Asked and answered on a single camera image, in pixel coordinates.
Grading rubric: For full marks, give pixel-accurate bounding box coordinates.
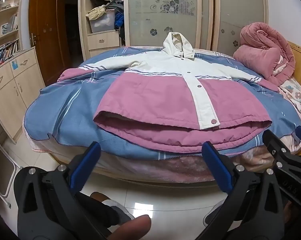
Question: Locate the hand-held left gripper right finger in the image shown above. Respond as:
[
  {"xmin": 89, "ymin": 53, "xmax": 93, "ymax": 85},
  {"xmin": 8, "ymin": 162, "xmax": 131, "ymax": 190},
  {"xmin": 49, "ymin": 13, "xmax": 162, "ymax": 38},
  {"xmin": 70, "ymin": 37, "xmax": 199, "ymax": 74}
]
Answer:
[{"xmin": 198, "ymin": 141, "xmax": 301, "ymax": 240}]

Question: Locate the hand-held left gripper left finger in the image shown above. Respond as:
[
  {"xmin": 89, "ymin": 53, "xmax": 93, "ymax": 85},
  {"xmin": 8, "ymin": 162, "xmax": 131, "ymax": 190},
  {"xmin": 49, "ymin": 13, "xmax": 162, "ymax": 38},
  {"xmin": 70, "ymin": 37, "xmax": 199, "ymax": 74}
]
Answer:
[{"xmin": 14, "ymin": 141, "xmax": 118, "ymax": 240}]

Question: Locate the pink and white hooded jacket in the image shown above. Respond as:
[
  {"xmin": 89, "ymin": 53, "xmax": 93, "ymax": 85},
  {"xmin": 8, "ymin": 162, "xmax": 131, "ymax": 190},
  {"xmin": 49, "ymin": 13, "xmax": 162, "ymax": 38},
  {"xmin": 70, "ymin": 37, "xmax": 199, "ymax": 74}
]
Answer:
[{"xmin": 57, "ymin": 32, "xmax": 281, "ymax": 153}]

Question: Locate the grey clothes pile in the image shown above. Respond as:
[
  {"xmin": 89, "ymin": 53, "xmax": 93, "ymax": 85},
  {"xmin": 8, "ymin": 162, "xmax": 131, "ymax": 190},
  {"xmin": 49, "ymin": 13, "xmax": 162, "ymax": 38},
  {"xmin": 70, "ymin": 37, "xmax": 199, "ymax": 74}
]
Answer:
[{"xmin": 105, "ymin": 1, "xmax": 124, "ymax": 13}]

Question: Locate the person's left hand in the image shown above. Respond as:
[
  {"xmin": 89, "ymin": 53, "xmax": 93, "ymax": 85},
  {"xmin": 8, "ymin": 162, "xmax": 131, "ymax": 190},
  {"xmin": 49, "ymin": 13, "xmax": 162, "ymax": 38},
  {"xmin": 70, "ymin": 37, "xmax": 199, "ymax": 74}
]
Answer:
[{"xmin": 110, "ymin": 214, "xmax": 151, "ymax": 240}]

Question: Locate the floral pillow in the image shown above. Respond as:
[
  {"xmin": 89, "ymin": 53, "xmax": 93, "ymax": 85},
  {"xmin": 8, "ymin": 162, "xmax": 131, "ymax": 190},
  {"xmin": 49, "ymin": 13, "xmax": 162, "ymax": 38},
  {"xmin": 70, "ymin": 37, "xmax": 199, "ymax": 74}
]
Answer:
[{"xmin": 278, "ymin": 76, "xmax": 301, "ymax": 118}]

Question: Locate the grey slipper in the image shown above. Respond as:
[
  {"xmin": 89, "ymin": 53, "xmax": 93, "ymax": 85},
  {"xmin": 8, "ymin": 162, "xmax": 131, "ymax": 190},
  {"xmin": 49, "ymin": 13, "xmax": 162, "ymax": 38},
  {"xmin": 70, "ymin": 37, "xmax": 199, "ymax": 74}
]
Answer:
[
  {"xmin": 203, "ymin": 200, "xmax": 231, "ymax": 227},
  {"xmin": 102, "ymin": 199, "xmax": 136, "ymax": 227}
]

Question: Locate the person's left leg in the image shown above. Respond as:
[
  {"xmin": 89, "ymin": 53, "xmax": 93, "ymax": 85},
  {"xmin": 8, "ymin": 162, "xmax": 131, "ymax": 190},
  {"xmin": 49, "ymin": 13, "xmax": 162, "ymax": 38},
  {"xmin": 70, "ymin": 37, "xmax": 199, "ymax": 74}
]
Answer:
[{"xmin": 75, "ymin": 191, "xmax": 119, "ymax": 233}]

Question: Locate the blue striped bedsheet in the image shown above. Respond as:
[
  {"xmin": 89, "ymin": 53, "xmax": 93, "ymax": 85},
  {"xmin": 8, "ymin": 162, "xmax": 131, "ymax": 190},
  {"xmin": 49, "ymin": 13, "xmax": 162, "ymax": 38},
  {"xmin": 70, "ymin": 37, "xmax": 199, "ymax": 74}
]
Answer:
[{"xmin": 24, "ymin": 45, "xmax": 301, "ymax": 160}]

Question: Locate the white metal folding stool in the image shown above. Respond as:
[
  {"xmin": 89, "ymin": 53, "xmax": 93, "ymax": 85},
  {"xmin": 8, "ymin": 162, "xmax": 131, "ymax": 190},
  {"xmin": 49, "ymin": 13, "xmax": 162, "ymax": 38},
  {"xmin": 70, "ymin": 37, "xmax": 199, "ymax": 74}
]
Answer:
[{"xmin": 0, "ymin": 130, "xmax": 24, "ymax": 208}]

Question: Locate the rolled pink quilt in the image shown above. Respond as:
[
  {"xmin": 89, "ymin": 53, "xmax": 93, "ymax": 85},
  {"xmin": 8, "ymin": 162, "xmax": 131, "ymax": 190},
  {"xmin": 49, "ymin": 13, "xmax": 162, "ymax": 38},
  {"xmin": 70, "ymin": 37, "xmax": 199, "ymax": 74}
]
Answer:
[{"xmin": 233, "ymin": 22, "xmax": 296, "ymax": 87}]

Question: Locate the beige side cabinet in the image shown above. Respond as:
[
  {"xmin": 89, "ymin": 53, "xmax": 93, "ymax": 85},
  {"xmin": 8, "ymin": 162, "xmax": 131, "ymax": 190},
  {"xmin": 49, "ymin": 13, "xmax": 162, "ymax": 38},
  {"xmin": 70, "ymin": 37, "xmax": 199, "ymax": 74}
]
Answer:
[{"xmin": 0, "ymin": 46, "xmax": 46, "ymax": 145}]

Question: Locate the beige wardrobe drawer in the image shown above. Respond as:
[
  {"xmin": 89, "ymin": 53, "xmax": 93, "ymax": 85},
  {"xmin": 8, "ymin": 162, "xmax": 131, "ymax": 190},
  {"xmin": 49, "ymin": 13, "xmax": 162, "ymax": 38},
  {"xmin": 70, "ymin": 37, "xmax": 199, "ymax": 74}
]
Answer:
[{"xmin": 87, "ymin": 31, "xmax": 121, "ymax": 51}]

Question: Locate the row of books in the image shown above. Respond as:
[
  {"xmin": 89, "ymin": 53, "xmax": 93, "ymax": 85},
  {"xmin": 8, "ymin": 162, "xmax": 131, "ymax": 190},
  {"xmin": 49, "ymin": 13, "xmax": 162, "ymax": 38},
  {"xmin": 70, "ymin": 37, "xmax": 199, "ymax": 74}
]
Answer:
[{"xmin": 0, "ymin": 40, "xmax": 20, "ymax": 66}]

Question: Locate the brown wooden door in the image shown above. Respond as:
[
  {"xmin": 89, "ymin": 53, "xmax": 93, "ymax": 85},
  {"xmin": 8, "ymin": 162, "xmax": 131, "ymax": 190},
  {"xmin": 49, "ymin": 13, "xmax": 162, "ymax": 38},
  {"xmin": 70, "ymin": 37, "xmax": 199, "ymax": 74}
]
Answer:
[{"xmin": 28, "ymin": 0, "xmax": 79, "ymax": 87}]

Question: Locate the clear plastic storage box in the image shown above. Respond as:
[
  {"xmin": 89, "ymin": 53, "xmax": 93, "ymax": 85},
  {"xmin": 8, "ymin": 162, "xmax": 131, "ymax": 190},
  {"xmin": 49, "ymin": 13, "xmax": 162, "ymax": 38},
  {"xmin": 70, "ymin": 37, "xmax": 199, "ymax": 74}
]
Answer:
[{"xmin": 90, "ymin": 11, "xmax": 116, "ymax": 33}]

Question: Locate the plain frosted sliding door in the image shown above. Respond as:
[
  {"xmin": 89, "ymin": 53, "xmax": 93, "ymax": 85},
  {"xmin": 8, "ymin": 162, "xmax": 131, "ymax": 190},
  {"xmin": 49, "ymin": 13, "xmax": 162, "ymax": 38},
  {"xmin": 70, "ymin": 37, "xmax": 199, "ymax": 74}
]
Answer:
[{"xmin": 213, "ymin": 0, "xmax": 269, "ymax": 52}]

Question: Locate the beige wardrobe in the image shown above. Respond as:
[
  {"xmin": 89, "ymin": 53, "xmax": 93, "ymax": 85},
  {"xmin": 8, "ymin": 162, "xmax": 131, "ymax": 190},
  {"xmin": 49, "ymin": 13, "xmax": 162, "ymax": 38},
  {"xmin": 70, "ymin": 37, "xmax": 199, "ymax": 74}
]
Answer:
[{"xmin": 78, "ymin": 0, "xmax": 269, "ymax": 60}]

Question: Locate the blue folded garment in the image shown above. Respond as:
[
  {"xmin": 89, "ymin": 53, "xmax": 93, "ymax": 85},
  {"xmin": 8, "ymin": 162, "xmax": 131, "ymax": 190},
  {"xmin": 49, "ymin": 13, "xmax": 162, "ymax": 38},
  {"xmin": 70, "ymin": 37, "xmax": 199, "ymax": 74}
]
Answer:
[{"xmin": 114, "ymin": 11, "xmax": 125, "ymax": 29}]

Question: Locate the cream crumpled cloth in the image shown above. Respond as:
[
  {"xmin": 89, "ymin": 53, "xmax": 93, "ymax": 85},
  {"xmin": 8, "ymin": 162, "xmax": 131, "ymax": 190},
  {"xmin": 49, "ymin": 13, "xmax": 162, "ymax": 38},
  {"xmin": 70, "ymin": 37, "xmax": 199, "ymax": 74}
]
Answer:
[{"xmin": 86, "ymin": 5, "xmax": 106, "ymax": 21}]

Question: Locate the flower-bouquet frosted sliding door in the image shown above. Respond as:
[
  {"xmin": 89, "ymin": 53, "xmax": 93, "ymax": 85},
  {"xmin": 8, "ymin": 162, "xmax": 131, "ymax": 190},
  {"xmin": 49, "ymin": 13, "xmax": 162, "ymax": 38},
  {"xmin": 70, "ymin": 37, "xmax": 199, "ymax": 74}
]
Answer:
[{"xmin": 124, "ymin": 0, "xmax": 214, "ymax": 53}]

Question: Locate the beige bookshelf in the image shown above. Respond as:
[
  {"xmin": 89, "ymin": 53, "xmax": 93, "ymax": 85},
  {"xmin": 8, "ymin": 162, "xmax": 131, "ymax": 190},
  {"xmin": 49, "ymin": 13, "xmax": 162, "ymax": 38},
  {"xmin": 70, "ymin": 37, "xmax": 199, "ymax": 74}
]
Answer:
[{"xmin": 0, "ymin": 0, "xmax": 25, "ymax": 68}]

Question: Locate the wooden bed frame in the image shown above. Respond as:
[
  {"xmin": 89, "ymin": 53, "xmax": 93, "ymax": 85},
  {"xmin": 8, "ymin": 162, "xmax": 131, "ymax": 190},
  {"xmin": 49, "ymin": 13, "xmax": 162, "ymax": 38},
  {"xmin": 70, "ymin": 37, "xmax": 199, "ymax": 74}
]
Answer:
[{"xmin": 50, "ymin": 152, "xmax": 217, "ymax": 188}]

